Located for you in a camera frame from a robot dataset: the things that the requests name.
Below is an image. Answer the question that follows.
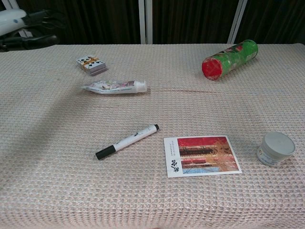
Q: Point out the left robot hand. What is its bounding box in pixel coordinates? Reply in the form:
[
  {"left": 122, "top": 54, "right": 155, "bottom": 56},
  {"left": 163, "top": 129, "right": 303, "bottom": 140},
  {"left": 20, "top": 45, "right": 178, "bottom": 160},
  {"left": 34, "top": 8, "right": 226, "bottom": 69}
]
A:
[{"left": 0, "top": 9, "right": 66, "bottom": 52}]

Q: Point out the white toothpaste tube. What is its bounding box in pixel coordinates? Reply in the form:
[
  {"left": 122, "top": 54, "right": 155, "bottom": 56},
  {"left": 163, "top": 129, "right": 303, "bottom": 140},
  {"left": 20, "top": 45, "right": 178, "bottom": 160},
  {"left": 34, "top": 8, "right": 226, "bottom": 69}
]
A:
[{"left": 80, "top": 80, "right": 148, "bottom": 95}]

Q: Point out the dark pleated curtain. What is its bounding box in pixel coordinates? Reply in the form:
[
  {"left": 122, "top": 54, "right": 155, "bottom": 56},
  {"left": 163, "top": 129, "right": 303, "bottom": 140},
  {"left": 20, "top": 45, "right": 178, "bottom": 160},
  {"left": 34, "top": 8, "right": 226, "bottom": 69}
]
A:
[{"left": 0, "top": 0, "right": 305, "bottom": 45}]

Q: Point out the deck of playing cards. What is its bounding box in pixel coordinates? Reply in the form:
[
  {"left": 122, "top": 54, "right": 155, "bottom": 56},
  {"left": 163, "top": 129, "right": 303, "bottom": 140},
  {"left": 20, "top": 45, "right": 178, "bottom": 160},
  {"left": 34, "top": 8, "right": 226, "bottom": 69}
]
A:
[{"left": 76, "top": 55, "right": 109, "bottom": 77}]

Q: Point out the white black marker pen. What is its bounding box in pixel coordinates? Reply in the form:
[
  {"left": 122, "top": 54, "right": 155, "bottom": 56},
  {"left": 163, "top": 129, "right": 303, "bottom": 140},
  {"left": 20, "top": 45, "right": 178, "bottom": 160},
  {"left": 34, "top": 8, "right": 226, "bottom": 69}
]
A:
[{"left": 95, "top": 124, "right": 160, "bottom": 160}]

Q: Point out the green red cylindrical can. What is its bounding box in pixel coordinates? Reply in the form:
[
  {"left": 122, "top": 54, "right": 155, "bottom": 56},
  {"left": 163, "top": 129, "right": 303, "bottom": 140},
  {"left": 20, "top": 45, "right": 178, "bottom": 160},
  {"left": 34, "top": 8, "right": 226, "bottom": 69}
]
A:
[{"left": 201, "top": 39, "right": 259, "bottom": 82}]

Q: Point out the red picture postcard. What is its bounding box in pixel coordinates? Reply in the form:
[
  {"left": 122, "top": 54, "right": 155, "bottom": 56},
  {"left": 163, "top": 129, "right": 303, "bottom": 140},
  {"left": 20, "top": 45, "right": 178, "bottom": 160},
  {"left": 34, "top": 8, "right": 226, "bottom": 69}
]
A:
[{"left": 163, "top": 135, "right": 242, "bottom": 178}]

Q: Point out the white round jar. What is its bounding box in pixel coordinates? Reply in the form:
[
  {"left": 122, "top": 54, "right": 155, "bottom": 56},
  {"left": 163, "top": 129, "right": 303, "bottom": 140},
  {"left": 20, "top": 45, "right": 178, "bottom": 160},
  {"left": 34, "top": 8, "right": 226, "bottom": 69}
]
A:
[{"left": 256, "top": 132, "right": 296, "bottom": 167}]

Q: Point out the slanted white frame post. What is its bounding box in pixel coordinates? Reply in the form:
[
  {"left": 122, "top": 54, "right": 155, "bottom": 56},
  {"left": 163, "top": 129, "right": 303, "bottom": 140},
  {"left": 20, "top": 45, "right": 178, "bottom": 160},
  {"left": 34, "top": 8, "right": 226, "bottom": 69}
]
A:
[
  {"left": 227, "top": 0, "right": 248, "bottom": 44},
  {"left": 0, "top": 0, "right": 15, "bottom": 11}
]

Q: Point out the upright white frame post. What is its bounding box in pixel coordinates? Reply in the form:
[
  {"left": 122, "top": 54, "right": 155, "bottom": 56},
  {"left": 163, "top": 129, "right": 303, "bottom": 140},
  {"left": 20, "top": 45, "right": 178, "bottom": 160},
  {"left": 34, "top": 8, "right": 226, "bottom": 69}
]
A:
[{"left": 139, "top": 0, "right": 153, "bottom": 45}]

